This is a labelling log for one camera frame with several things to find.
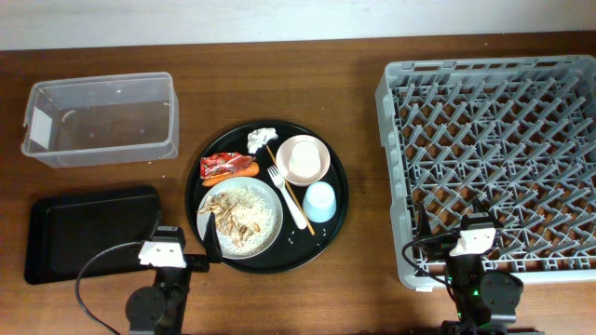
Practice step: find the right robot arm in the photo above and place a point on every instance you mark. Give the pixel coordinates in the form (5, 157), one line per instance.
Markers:
(485, 300)

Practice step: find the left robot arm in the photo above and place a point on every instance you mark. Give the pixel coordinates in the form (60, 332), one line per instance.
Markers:
(160, 308)

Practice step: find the round black serving tray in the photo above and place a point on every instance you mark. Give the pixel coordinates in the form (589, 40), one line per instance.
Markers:
(293, 247)

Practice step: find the pile of white rice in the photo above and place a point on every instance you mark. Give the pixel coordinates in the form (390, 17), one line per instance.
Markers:
(266, 217)

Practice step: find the white tissue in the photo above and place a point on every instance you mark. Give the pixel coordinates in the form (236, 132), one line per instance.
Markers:
(259, 138)

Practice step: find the light blue cup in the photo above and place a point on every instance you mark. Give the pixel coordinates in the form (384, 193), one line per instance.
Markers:
(319, 203)

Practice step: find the black rectangular tray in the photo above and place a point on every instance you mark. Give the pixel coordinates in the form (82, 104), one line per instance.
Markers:
(65, 232)

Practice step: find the white plastic fork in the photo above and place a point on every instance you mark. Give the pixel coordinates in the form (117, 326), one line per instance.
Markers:
(280, 183)

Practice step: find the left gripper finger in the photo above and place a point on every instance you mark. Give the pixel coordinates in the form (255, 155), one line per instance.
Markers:
(153, 227)
(211, 242)

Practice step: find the grey plate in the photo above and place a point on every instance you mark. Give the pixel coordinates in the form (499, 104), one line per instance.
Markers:
(260, 187)

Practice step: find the clear plastic bin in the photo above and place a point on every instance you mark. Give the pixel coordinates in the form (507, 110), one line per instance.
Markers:
(102, 120)

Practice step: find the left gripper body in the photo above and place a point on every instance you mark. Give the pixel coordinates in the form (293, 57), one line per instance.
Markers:
(196, 263)

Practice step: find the wooden chopstick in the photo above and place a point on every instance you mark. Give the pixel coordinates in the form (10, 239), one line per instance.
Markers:
(290, 190)

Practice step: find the orange carrot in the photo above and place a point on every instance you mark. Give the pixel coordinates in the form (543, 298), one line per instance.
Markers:
(250, 171)

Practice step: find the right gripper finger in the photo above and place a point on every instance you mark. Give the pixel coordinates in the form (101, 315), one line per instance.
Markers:
(423, 223)
(478, 206)

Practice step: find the peanut shells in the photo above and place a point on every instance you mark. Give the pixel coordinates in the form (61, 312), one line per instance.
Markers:
(235, 218)

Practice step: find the white cup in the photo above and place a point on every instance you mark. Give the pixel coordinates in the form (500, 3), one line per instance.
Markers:
(304, 159)

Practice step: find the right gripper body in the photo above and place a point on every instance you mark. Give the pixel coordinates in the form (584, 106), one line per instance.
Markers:
(486, 249)

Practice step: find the grey dishwasher rack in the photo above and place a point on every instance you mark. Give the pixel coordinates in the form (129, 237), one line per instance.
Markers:
(519, 134)

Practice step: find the red snack wrapper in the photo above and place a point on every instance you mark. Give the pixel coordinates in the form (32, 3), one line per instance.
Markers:
(221, 164)

